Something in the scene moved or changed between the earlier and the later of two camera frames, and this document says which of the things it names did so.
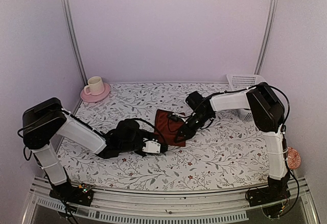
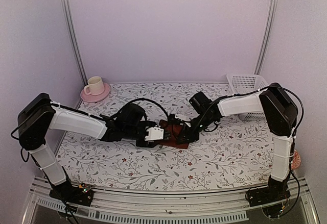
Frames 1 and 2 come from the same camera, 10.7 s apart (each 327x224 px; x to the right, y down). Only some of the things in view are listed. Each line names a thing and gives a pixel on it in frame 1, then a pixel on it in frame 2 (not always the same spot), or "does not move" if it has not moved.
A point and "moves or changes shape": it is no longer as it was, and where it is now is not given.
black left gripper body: [127, 147] → [131, 133]
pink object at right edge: [294, 158] does not move
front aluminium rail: [119, 206] does not move
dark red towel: [167, 127] moves or changes shape
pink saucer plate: [95, 98] does not move
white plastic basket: [239, 81] does not move
